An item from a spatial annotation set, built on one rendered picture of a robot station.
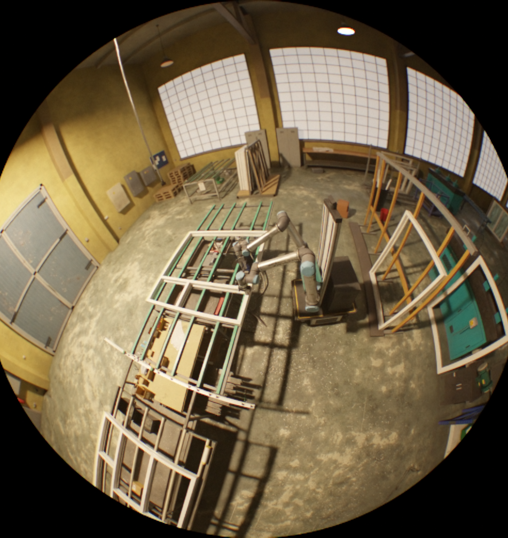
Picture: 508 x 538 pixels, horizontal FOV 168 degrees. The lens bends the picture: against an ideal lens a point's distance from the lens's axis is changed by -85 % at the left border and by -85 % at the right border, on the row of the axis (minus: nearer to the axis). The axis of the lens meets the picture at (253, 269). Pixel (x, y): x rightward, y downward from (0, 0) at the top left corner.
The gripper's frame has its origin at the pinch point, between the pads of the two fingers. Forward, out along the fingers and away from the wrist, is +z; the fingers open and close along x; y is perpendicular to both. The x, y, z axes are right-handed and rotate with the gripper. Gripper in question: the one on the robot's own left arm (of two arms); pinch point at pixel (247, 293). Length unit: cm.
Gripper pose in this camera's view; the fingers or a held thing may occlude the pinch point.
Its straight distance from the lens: 192.6
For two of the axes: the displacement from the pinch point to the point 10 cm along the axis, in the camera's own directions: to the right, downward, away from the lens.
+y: -2.4, 7.7, -5.9
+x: 9.6, 0.8, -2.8
